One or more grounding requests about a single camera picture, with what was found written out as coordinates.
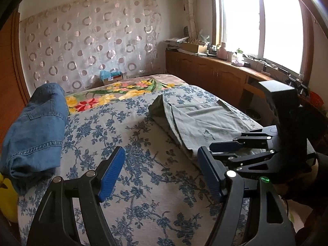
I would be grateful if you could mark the wooden framed window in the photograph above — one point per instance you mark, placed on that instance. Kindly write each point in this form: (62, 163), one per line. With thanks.
(256, 18)

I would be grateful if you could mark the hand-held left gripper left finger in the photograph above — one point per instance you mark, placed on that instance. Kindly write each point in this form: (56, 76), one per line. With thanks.
(112, 174)

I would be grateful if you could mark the blue plastic bag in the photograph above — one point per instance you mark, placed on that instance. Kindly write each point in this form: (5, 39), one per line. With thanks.
(107, 73)

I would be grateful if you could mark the white cup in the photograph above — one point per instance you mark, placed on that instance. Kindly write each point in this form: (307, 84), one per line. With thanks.
(230, 55)

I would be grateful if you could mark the pink bottle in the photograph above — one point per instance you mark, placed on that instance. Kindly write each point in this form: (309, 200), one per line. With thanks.
(222, 52)

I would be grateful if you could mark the grey-green pants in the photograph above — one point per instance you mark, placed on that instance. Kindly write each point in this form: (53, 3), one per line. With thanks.
(205, 123)

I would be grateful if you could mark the green-capped bottle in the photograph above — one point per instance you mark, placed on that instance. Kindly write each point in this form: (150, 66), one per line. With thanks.
(239, 54)

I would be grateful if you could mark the brown wooden cabinet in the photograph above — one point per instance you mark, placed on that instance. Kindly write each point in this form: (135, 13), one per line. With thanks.
(205, 71)

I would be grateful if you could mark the open cardboard box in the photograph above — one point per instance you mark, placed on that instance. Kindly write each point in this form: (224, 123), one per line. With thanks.
(192, 46)

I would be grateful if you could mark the yellow plush toy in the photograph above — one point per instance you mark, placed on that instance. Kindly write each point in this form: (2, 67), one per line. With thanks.
(7, 199)

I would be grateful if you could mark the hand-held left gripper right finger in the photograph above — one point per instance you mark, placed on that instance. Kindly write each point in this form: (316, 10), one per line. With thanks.
(210, 176)

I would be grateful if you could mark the folded blue jeans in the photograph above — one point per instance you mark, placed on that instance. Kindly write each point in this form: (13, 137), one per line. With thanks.
(33, 133)

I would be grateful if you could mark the small cardboard box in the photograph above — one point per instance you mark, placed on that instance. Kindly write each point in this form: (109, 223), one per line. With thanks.
(117, 79)

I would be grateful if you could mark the stack of papers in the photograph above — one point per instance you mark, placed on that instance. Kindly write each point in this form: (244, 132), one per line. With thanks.
(174, 43)

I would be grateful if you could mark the red paper decoration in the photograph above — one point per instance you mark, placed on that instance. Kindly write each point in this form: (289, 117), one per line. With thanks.
(316, 99)

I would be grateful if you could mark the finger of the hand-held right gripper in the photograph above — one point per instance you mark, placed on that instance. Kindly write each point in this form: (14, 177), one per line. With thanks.
(251, 162)
(225, 146)

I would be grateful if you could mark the wooden slatted wardrobe doors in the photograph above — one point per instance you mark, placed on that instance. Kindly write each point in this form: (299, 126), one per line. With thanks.
(10, 82)

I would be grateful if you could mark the colourful flower blanket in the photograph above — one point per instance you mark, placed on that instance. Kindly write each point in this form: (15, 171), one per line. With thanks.
(115, 92)

